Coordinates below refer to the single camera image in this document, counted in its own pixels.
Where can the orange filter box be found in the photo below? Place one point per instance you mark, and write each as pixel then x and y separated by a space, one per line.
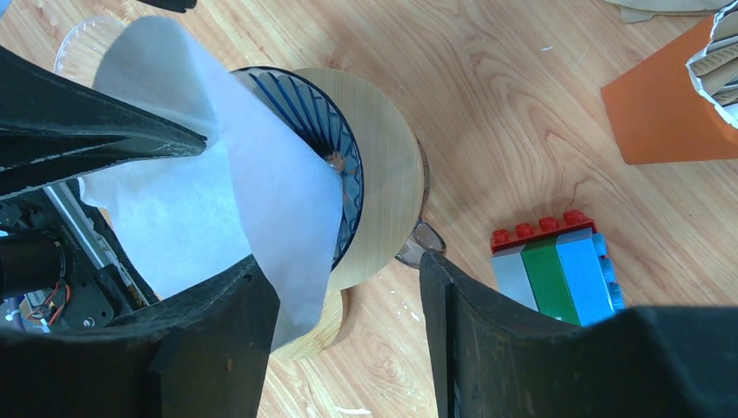
pixel 661 112

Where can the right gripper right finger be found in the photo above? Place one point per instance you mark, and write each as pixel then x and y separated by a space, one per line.
pixel 493 357

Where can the red toy brick stack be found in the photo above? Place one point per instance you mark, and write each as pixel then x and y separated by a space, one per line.
pixel 559 267

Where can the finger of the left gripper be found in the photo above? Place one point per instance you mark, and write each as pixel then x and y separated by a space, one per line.
pixel 53 130

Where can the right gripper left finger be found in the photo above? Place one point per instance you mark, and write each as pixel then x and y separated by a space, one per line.
pixel 199 353

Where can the glass coffee carafe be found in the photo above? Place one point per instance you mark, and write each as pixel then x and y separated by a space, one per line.
pixel 424 237

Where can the white paper coffee filter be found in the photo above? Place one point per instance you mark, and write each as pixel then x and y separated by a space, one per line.
pixel 257 190

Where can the blue glass dripper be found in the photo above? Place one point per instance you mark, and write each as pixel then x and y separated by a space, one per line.
pixel 316 119

